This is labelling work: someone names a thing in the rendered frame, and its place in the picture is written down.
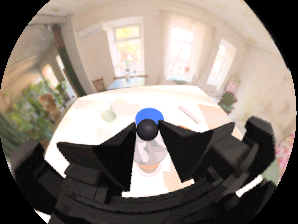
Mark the glass french press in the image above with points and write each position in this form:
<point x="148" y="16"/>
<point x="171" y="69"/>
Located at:
<point x="150" y="148"/>

